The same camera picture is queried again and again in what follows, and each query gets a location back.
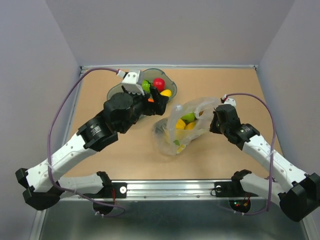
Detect clear plastic bag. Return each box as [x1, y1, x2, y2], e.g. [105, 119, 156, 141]
[152, 97, 220, 156]

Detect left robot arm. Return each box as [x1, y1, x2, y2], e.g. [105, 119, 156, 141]
[15, 87, 169, 211]

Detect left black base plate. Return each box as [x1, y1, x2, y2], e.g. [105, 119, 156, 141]
[84, 182, 127, 199]

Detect yellow toy mango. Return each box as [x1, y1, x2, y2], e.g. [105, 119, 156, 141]
[160, 89, 172, 98]

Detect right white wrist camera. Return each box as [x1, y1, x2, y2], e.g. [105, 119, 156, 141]
[220, 95, 237, 107]

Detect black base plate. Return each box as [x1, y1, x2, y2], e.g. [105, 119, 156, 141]
[84, 182, 127, 199]
[210, 181, 242, 198]

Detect grey-green plastic basin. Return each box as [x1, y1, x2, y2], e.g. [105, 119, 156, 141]
[106, 68, 178, 121]

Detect red apple right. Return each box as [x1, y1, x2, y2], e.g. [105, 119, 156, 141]
[152, 77, 166, 92]

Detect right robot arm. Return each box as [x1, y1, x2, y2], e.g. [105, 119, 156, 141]
[209, 104, 320, 222]

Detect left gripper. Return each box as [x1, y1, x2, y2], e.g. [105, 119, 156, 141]
[121, 84, 171, 134]

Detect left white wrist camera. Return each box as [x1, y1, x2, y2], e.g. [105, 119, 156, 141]
[116, 69, 145, 96]

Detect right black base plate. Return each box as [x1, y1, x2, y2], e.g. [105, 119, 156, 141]
[210, 181, 242, 198]

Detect green toy watermelon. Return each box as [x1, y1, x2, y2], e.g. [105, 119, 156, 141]
[141, 79, 151, 93]

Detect aluminium front rail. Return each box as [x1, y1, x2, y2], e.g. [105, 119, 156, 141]
[37, 178, 276, 201]

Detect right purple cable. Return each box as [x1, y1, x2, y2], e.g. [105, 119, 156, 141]
[224, 92, 277, 216]

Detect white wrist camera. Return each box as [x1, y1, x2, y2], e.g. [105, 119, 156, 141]
[220, 95, 237, 107]
[116, 69, 145, 96]

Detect green fruit in bag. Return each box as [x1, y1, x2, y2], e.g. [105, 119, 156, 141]
[181, 112, 196, 122]

